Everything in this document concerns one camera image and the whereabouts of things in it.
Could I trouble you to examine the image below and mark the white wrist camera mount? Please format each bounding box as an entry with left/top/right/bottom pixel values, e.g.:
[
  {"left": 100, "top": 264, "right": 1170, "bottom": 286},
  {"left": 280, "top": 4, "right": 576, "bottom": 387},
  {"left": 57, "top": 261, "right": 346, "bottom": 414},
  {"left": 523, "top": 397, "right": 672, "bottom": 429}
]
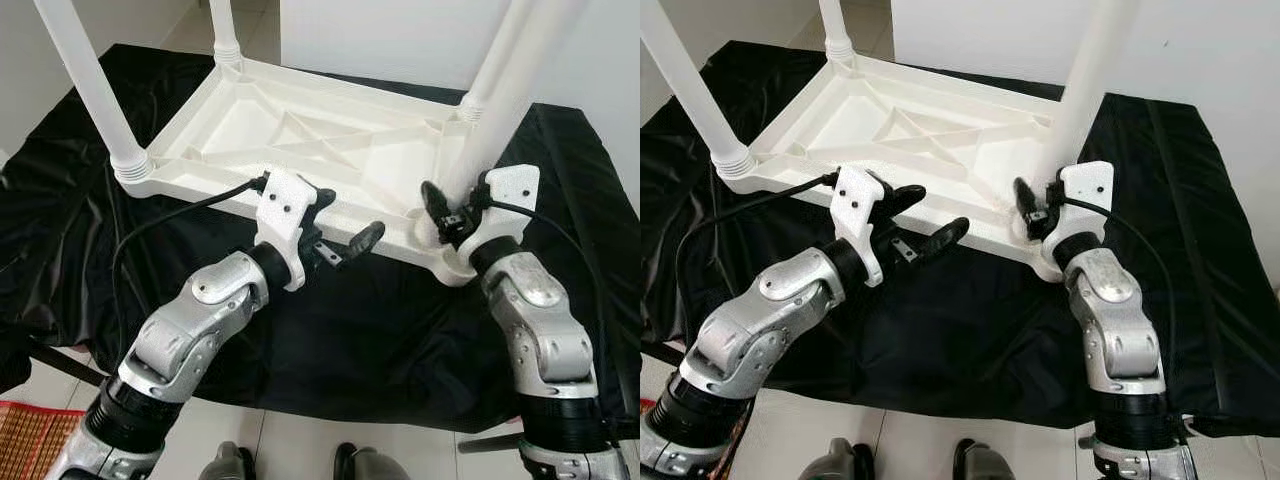
[
  {"left": 832, "top": 165, "right": 891, "bottom": 289},
  {"left": 255, "top": 170, "right": 321, "bottom": 293},
  {"left": 1040, "top": 160, "right": 1116, "bottom": 266},
  {"left": 455, "top": 165, "right": 541, "bottom": 271}
]

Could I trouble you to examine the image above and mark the white plastic children table top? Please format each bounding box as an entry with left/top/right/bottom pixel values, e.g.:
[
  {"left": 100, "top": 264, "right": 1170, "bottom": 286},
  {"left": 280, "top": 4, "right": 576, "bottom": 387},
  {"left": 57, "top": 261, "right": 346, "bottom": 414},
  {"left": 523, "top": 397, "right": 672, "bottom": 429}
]
[
  {"left": 710, "top": 50, "right": 1076, "bottom": 283},
  {"left": 115, "top": 55, "right": 501, "bottom": 286}
]

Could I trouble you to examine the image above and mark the grey right robot foot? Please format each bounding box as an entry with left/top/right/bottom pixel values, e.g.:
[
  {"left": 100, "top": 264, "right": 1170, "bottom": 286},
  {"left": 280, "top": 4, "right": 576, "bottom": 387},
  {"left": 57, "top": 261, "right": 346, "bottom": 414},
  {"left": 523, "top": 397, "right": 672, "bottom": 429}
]
[
  {"left": 950, "top": 438, "right": 1011, "bottom": 480},
  {"left": 332, "top": 442, "right": 406, "bottom": 480}
]

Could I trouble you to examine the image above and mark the grey robot foot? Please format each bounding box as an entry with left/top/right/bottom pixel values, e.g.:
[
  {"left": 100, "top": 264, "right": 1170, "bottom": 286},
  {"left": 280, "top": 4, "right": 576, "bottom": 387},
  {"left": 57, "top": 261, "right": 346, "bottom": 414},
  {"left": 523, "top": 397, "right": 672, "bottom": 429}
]
[
  {"left": 798, "top": 438, "right": 861, "bottom": 480},
  {"left": 950, "top": 438, "right": 1011, "bottom": 480},
  {"left": 198, "top": 442, "right": 251, "bottom": 480},
  {"left": 332, "top": 442, "right": 406, "bottom": 480}
]

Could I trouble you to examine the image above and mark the white plastic table leg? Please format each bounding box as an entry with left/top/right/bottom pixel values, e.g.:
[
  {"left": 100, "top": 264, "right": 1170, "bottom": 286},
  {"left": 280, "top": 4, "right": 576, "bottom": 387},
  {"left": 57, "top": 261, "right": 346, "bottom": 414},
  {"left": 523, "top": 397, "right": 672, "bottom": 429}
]
[
  {"left": 640, "top": 0, "right": 759, "bottom": 181},
  {"left": 35, "top": 0, "right": 156, "bottom": 186},
  {"left": 440, "top": 0, "right": 593, "bottom": 216},
  {"left": 460, "top": 0, "right": 541, "bottom": 126},
  {"left": 208, "top": 0, "right": 244, "bottom": 66},
  {"left": 818, "top": 0, "right": 856, "bottom": 63},
  {"left": 1030, "top": 0, "right": 1143, "bottom": 201}
]

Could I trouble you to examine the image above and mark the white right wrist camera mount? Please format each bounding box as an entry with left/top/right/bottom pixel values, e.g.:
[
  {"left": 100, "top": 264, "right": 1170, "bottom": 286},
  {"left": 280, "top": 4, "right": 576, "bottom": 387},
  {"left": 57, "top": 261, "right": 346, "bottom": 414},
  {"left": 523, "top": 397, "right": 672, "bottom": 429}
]
[
  {"left": 455, "top": 165, "right": 541, "bottom": 271},
  {"left": 1040, "top": 160, "right": 1116, "bottom": 266}
]

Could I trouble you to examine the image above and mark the black table cloth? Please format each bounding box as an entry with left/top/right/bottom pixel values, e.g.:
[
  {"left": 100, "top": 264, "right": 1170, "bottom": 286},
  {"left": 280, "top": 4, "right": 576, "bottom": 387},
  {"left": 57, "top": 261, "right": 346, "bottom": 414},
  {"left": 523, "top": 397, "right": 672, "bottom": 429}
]
[
  {"left": 0, "top": 42, "right": 641, "bottom": 431},
  {"left": 640, "top": 40, "right": 1280, "bottom": 436}
]

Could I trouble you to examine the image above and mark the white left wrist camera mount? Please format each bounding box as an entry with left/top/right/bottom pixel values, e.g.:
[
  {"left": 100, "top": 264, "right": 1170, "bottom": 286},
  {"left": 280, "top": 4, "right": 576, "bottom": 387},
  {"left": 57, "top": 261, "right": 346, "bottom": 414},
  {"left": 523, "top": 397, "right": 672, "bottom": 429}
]
[
  {"left": 255, "top": 170, "right": 321, "bottom": 293},
  {"left": 832, "top": 165, "right": 891, "bottom": 289}
]

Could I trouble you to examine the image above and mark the grey left robot foot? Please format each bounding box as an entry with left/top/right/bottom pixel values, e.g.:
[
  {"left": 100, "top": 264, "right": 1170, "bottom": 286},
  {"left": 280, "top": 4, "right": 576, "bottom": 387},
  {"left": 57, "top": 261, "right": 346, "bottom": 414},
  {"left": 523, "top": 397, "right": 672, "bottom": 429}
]
[
  {"left": 798, "top": 438, "right": 861, "bottom": 480},
  {"left": 198, "top": 442, "right": 251, "bottom": 480}
]

